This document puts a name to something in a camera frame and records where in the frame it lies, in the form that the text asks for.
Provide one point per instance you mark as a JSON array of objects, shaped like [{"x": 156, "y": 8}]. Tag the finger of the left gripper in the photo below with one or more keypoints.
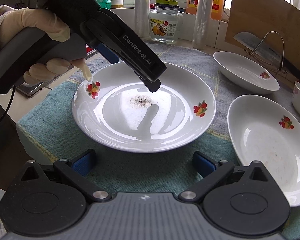
[
  {"x": 107, "y": 53},
  {"x": 151, "y": 86}
]

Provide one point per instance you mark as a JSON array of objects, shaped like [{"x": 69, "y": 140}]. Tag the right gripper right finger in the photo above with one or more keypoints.
[{"x": 214, "y": 174}]

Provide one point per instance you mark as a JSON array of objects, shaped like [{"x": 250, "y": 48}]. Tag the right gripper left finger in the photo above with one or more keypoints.
[{"x": 73, "y": 172}]

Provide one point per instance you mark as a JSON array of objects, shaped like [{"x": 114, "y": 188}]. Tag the large white fruit plate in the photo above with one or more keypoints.
[{"x": 117, "y": 110}]

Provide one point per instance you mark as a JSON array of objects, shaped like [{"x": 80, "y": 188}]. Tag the steel kitchen knife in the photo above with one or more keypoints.
[{"x": 287, "y": 64}]

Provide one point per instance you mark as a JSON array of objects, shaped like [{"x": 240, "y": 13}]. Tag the gloved left hand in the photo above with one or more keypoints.
[{"x": 17, "y": 20}]

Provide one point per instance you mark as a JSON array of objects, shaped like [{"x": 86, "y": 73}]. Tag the small potted plant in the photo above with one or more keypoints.
[{"x": 115, "y": 4}]

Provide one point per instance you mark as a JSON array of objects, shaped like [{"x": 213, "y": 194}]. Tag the grey checked mat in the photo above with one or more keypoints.
[{"x": 203, "y": 65}]

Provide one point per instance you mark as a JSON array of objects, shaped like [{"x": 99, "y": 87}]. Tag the glass jar yellow lid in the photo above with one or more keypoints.
[{"x": 165, "y": 21}]

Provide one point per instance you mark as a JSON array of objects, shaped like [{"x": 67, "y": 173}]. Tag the plastic wrap roll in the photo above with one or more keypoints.
[
  {"x": 141, "y": 21},
  {"x": 204, "y": 28}
]

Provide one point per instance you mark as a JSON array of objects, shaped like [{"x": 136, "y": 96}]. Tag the bamboo cutting board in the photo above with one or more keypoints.
[{"x": 261, "y": 16}]

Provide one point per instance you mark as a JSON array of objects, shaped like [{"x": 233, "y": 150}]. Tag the wire knife stand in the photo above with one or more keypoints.
[{"x": 261, "y": 48}]

